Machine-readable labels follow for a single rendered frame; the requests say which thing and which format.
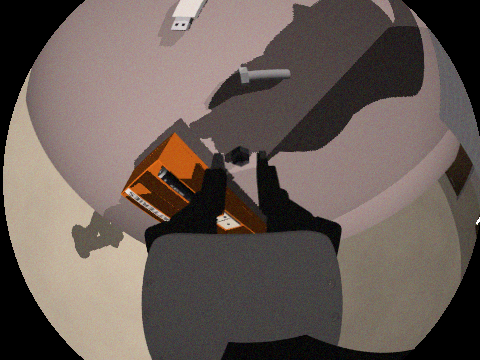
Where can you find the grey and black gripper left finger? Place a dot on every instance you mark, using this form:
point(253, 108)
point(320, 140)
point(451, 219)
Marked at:
point(196, 215)

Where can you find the white domino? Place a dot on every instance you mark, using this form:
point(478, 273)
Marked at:
point(227, 221)

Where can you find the white usb stick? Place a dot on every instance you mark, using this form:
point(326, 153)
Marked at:
point(185, 12)

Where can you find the black battery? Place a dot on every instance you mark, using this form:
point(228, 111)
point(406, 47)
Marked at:
point(175, 184)

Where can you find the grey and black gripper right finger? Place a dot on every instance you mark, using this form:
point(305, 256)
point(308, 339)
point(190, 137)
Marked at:
point(282, 213)

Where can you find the grey metal bolt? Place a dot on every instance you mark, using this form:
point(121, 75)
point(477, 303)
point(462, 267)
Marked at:
point(246, 76)

